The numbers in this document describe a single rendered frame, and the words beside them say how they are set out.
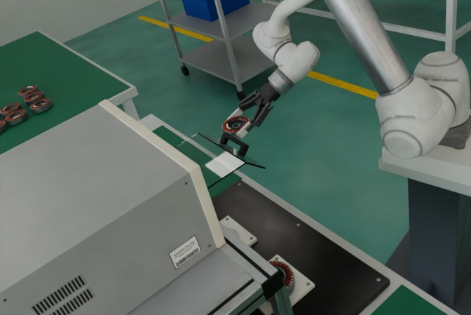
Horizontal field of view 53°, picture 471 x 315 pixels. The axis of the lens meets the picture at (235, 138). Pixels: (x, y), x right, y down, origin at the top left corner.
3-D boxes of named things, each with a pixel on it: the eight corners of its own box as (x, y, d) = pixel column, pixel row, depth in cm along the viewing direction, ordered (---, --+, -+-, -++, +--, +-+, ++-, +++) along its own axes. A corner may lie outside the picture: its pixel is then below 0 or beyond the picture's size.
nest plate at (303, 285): (277, 257, 135) (277, 254, 134) (315, 286, 124) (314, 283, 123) (237, 289, 129) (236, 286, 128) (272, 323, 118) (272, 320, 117)
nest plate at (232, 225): (228, 217, 152) (228, 215, 152) (257, 240, 141) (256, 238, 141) (190, 244, 146) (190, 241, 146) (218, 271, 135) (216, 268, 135)
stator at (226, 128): (245, 119, 187) (243, 111, 185) (256, 132, 177) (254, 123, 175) (219, 130, 185) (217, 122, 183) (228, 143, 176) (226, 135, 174)
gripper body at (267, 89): (285, 97, 176) (268, 115, 177) (276, 89, 183) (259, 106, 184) (273, 85, 172) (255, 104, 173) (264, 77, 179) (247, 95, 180)
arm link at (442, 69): (477, 105, 153) (476, 43, 142) (458, 136, 143) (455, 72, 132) (427, 99, 164) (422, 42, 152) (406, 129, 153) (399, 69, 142)
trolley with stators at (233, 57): (232, 48, 459) (205, -59, 403) (304, 72, 385) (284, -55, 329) (181, 75, 435) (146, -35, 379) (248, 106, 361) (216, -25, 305)
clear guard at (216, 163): (217, 139, 148) (212, 123, 145) (265, 168, 131) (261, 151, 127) (127, 194, 135) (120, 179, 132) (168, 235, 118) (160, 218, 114)
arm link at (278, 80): (287, 79, 183) (276, 90, 184) (273, 65, 178) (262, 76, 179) (297, 88, 176) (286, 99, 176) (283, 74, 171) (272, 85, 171)
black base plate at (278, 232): (241, 184, 169) (240, 179, 167) (390, 285, 122) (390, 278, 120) (127, 262, 150) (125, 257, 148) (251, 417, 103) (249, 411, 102)
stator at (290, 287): (279, 261, 132) (276, 252, 130) (304, 286, 123) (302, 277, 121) (246, 283, 128) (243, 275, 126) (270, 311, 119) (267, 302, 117)
